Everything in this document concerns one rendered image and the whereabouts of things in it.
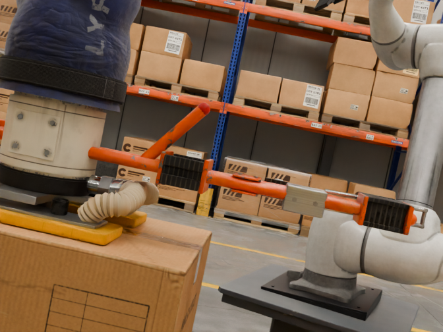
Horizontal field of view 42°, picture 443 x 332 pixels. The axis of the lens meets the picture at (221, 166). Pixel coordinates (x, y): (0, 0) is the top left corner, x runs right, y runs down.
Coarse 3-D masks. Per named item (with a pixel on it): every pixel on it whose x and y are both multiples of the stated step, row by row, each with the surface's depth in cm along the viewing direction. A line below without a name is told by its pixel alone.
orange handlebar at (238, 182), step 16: (0, 128) 103; (112, 160) 101; (128, 160) 101; (144, 160) 101; (208, 176) 99; (224, 176) 100; (240, 176) 99; (256, 176) 101; (240, 192) 99; (256, 192) 99; (272, 192) 99; (336, 208) 98; (352, 208) 97
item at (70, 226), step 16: (0, 208) 93; (16, 208) 93; (32, 208) 96; (48, 208) 98; (64, 208) 94; (16, 224) 91; (32, 224) 91; (48, 224) 90; (64, 224) 91; (80, 224) 92; (96, 224) 93; (112, 224) 99; (96, 240) 90; (112, 240) 94
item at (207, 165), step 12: (168, 156) 98; (180, 156) 107; (168, 168) 99; (180, 168) 99; (192, 168) 98; (204, 168) 98; (156, 180) 99; (168, 180) 98; (180, 180) 98; (192, 180) 98; (204, 180) 98
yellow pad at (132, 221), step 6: (72, 204) 110; (78, 204) 111; (72, 210) 110; (114, 216) 109; (120, 216) 109; (126, 216) 109; (132, 216) 110; (138, 216) 112; (144, 216) 116; (108, 222) 109; (114, 222) 109; (120, 222) 109; (126, 222) 109; (132, 222) 109; (138, 222) 111; (132, 228) 109
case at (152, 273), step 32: (0, 224) 91; (160, 224) 120; (0, 256) 87; (32, 256) 87; (64, 256) 86; (96, 256) 86; (128, 256) 87; (160, 256) 91; (192, 256) 96; (0, 288) 87; (32, 288) 87; (64, 288) 86; (96, 288) 86; (128, 288) 86; (160, 288) 85; (192, 288) 103; (0, 320) 87; (32, 320) 87; (64, 320) 86; (96, 320) 86; (128, 320) 86; (160, 320) 85; (192, 320) 121
